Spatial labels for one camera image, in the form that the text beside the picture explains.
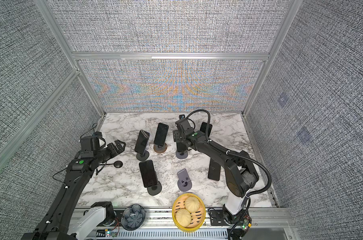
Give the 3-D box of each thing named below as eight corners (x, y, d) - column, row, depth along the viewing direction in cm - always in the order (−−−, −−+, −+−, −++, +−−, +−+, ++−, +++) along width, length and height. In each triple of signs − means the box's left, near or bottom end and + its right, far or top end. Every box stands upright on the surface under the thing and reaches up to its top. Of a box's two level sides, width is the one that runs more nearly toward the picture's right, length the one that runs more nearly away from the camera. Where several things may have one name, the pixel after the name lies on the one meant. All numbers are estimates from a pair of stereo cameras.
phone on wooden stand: (155, 149, 101) (152, 134, 88) (161, 138, 107) (159, 122, 94) (164, 152, 100) (162, 137, 87) (170, 140, 106) (169, 125, 93)
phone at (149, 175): (147, 190, 84) (140, 179, 71) (145, 175, 90) (139, 162, 77) (159, 187, 85) (155, 176, 72) (156, 172, 91) (152, 159, 78)
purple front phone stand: (181, 194, 83) (181, 187, 74) (174, 180, 88) (174, 173, 79) (191, 188, 85) (193, 181, 76) (184, 175, 90) (185, 167, 81)
